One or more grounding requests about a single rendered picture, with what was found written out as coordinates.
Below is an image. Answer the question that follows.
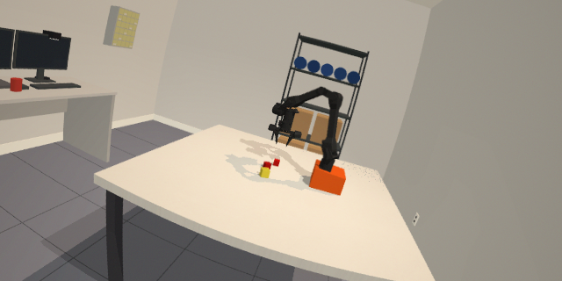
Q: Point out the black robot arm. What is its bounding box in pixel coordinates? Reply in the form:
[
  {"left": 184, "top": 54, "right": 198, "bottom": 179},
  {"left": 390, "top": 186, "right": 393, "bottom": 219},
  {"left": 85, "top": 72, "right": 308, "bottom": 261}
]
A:
[{"left": 272, "top": 87, "right": 342, "bottom": 173}]

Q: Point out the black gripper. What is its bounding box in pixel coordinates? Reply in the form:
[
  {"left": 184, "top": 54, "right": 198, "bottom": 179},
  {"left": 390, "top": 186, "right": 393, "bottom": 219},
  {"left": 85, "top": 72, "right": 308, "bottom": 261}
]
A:
[{"left": 268, "top": 119, "right": 302, "bottom": 146}]

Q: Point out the yellow cube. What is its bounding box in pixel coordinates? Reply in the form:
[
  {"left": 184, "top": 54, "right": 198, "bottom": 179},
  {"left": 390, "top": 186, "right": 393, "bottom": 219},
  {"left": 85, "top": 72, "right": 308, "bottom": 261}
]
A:
[{"left": 259, "top": 167, "right": 270, "bottom": 178}]

